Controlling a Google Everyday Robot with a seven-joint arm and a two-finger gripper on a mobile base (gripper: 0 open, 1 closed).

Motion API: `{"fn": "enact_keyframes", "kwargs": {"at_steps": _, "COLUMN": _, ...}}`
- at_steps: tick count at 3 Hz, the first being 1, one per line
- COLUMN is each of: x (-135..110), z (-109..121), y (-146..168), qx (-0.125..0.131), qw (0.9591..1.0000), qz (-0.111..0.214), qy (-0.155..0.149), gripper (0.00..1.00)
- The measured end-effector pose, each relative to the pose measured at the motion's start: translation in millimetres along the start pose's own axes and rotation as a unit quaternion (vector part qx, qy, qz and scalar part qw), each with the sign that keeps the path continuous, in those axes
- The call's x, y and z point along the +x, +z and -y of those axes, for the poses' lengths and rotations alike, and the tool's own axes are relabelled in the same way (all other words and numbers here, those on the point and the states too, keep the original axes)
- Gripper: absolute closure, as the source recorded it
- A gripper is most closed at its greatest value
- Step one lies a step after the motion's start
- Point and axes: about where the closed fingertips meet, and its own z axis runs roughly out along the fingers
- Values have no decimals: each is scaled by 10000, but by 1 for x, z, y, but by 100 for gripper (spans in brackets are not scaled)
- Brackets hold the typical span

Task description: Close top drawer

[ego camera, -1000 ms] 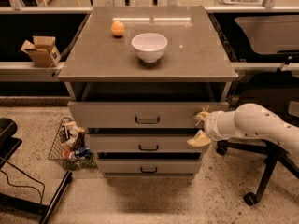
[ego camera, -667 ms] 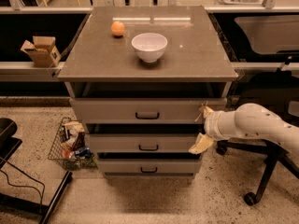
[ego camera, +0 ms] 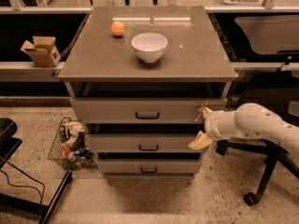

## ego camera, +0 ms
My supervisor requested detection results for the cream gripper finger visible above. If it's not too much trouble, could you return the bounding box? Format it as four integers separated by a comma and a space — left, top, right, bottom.
188, 131, 213, 150
199, 105, 212, 119

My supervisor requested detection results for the grey top drawer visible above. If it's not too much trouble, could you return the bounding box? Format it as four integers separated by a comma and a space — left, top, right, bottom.
70, 98, 227, 124

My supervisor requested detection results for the grey drawer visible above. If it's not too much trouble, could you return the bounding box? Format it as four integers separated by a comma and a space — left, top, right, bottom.
86, 134, 195, 153
97, 160, 201, 175
70, 98, 227, 124

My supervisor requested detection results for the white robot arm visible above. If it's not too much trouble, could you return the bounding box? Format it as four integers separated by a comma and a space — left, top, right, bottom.
188, 103, 299, 154

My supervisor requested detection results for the grey drawer cabinet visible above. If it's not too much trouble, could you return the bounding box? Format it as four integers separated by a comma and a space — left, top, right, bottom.
59, 7, 237, 178

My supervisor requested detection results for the grey middle drawer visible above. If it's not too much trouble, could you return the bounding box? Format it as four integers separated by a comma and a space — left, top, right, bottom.
86, 134, 195, 153

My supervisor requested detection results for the grey bottom drawer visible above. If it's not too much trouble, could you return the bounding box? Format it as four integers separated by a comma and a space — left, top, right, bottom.
97, 160, 201, 175

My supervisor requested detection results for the black office chair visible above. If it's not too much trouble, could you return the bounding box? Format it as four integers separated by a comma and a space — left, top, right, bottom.
216, 71, 299, 206

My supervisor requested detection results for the white ceramic bowl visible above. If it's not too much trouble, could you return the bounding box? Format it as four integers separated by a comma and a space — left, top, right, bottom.
131, 33, 168, 63

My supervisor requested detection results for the orange fruit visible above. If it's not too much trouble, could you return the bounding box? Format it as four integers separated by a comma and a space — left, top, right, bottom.
111, 21, 125, 36

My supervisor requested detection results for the open cardboard box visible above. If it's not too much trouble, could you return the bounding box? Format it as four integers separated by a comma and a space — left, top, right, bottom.
21, 36, 61, 68

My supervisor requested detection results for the wire basket with items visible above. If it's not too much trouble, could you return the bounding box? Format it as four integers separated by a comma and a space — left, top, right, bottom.
48, 118, 97, 171

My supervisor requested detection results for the black stand with cable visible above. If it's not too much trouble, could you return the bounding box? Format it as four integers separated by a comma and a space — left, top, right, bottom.
0, 118, 73, 224

